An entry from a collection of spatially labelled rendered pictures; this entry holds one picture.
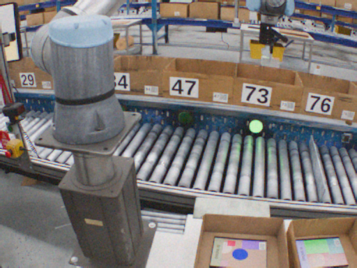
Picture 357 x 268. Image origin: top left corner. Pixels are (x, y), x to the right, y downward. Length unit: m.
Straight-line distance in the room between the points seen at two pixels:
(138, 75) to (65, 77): 1.09
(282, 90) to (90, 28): 1.18
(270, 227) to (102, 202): 0.58
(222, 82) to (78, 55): 1.09
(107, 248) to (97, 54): 0.57
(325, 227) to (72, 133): 0.89
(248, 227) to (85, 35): 0.79
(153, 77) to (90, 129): 1.06
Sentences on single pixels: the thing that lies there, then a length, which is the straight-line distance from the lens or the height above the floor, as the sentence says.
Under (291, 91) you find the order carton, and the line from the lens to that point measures 1.60.
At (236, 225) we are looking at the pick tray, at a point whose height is 0.80.
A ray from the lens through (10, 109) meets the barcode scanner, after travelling 1.38.
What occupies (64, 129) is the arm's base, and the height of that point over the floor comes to 1.26.
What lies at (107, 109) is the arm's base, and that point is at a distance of 0.66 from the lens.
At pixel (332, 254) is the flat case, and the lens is 1.08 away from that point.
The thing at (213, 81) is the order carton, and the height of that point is 1.01.
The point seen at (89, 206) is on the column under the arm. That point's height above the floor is 1.03.
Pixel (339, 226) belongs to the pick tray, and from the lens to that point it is 1.13.
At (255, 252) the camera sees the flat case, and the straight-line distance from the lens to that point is 1.00.
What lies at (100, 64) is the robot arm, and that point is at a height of 1.39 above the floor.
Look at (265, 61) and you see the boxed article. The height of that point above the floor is 1.15.
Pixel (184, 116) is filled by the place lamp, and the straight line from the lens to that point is 1.61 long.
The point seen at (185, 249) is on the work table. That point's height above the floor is 0.75.
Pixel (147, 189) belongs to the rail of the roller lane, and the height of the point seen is 0.73.
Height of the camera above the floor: 1.55
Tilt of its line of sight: 30 degrees down
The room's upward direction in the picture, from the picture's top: straight up
